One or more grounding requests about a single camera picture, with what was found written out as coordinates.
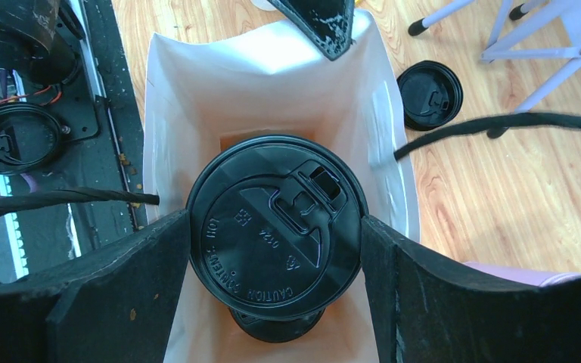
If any orange paper bag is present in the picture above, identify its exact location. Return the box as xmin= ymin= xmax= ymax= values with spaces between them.
xmin=0 ymin=8 xmax=581 ymax=363

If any grey tripod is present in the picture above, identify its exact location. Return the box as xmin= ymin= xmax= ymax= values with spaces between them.
xmin=407 ymin=0 xmax=581 ymax=140

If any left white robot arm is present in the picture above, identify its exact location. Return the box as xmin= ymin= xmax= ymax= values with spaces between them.
xmin=0 ymin=1 xmax=356 ymax=85

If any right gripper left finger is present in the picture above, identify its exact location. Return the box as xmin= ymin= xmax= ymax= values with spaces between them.
xmin=0 ymin=210 xmax=191 ymax=362

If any pink straw holder cup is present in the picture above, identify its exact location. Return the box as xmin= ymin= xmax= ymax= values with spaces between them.
xmin=464 ymin=262 xmax=581 ymax=287

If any stack of black lids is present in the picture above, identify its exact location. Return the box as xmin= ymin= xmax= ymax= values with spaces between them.
xmin=396 ymin=60 xmax=464 ymax=132

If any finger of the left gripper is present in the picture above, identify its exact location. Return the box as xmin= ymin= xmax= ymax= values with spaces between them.
xmin=269 ymin=0 xmax=355 ymax=61

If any black cup lid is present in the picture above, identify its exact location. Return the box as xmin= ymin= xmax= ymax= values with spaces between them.
xmin=229 ymin=309 xmax=325 ymax=343
xmin=187 ymin=135 xmax=368 ymax=321

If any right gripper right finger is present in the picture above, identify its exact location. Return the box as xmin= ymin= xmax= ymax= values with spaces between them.
xmin=361 ymin=216 xmax=581 ymax=362

